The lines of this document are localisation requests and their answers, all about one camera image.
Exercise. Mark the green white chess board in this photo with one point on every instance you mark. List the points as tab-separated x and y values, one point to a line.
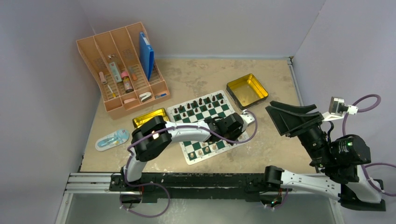
193	112

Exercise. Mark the pink desk organizer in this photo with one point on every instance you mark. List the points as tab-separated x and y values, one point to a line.
121	45

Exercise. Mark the blue round card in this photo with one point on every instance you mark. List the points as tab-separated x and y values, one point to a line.
111	140

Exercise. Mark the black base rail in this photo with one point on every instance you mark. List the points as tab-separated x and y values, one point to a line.
154	186

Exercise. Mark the pink eraser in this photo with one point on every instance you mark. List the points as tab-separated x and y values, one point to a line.
102	77

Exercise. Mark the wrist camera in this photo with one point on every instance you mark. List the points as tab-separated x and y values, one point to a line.
338	109
248	119

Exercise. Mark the gold tin with pieces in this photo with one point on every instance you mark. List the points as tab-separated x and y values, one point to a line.
142	119

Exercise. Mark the grey green box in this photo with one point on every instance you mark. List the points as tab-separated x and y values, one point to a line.
115	72

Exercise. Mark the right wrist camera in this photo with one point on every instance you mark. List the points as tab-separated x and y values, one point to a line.
338	109

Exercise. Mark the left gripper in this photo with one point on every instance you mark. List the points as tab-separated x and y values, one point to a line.
238	130

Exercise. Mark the empty gold tin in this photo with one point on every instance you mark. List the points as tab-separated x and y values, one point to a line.
247	91

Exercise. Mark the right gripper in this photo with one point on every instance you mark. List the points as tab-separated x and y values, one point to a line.
285	121

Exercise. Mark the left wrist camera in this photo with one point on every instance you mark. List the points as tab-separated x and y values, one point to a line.
248	119

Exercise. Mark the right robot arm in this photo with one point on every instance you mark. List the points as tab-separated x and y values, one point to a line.
341	160

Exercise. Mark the white stapler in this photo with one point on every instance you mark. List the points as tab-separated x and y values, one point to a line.
145	96

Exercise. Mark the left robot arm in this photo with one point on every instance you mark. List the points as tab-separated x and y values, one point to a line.
152	138

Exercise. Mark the blue folder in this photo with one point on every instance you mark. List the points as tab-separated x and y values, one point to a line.
146	55

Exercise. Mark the pink cap bottle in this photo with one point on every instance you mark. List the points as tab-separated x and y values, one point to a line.
126	82

